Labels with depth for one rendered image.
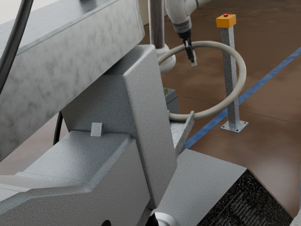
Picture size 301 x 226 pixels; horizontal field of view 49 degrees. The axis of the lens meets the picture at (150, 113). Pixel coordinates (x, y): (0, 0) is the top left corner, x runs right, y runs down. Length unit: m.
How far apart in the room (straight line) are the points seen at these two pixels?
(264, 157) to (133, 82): 2.26
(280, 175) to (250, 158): 0.30
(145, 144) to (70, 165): 0.20
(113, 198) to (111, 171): 0.06
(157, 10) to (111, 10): 1.45
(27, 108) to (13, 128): 0.04
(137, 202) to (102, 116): 0.23
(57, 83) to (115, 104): 0.26
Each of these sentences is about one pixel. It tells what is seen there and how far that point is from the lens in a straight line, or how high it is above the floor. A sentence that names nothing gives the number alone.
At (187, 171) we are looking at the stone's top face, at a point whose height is 0.82.
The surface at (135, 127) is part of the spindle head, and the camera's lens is 0.79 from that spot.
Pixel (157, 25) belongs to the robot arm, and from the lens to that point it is 2.17.
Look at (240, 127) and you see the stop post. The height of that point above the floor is 0.01.
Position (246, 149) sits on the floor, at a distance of 3.00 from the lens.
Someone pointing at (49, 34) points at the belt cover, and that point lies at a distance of 0.55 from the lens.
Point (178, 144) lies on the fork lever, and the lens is 1.21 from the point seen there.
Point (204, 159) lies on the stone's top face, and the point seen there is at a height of 0.82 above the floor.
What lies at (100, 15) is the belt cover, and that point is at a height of 1.68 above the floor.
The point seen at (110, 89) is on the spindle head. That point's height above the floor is 1.51.
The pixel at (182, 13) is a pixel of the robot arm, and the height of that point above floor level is 1.46.
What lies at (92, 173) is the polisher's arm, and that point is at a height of 1.40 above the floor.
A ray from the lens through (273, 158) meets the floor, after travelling 2.91.
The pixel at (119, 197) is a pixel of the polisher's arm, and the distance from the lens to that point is 0.77.
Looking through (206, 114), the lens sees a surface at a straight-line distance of 1.37.
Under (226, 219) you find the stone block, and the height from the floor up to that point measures 0.77.
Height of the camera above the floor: 1.80
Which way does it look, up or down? 28 degrees down
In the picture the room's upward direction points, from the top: 12 degrees counter-clockwise
